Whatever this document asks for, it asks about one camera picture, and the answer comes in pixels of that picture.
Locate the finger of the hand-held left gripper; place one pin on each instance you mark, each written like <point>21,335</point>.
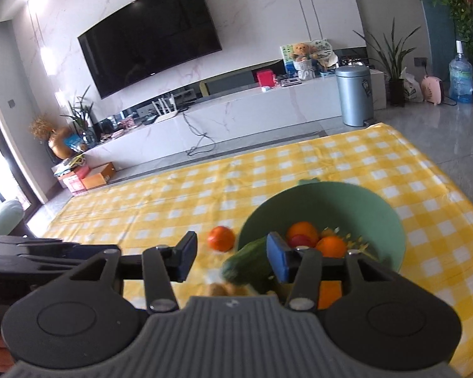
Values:
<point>84,247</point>

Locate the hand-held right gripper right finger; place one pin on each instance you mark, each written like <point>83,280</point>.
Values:
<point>278,258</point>

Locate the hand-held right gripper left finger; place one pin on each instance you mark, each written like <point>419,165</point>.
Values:
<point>186,256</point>

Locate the red cherry tomato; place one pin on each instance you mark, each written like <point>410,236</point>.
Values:
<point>299,241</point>

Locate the green cucumber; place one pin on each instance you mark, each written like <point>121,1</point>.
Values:
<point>246,264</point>

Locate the orange mandarin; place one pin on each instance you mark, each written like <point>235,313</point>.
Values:
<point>302,230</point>
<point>221,238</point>
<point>330,295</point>
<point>331,246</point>

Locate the green plastic bowl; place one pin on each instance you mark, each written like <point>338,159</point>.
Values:
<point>350,204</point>

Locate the pale green armchair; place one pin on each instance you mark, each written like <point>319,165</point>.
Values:
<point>2,218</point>

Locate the small brown longan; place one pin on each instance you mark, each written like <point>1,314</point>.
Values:
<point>216,290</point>

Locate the red and white box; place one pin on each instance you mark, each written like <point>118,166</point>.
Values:
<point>75,180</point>

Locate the orange cardboard box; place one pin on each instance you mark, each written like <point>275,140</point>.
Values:
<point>99,176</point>

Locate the round orange vase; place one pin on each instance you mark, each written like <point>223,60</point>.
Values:
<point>61,145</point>

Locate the yellow checked tablecloth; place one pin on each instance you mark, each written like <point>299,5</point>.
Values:
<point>339,157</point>

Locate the green leafy plant in glass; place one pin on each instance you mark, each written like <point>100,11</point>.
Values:
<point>81,120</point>

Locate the dried yellow flowers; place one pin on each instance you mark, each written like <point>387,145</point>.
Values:
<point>41,126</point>

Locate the white marble media cabinet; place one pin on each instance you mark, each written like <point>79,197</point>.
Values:
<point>260,114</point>

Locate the white wifi router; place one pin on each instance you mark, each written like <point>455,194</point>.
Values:
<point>164,107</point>

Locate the grey soundbar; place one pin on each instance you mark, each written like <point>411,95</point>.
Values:
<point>228,82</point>

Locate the silver pedal trash bin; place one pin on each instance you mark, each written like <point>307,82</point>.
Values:
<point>354,94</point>

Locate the pink red box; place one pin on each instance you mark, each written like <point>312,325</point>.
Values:
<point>266,78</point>

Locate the white woven basket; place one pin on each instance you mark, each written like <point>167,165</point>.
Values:
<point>304,70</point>

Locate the green picture board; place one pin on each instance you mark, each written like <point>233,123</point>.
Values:
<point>287,59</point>

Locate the brown teddy bear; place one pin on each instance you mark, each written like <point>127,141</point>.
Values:
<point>300,52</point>

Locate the round hand fan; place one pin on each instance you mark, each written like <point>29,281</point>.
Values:
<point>322,53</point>

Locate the white plastic bag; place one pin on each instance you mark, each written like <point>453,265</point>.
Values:
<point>412,86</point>

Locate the black flat television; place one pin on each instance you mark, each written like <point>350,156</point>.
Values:
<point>149,35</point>

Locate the long-leaf plant in black pot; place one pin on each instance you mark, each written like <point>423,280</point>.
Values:
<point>396,67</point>

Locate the pink fan heater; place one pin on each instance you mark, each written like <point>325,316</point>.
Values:
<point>433,90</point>

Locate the blue water jug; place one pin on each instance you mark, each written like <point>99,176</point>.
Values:
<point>461,80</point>

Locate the trailing green vine plant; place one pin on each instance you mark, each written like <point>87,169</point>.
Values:
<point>461,8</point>

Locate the dark wall switch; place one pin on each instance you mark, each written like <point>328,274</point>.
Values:
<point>11,103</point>

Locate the dark wall outlet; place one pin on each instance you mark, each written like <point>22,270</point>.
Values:
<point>420,62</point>

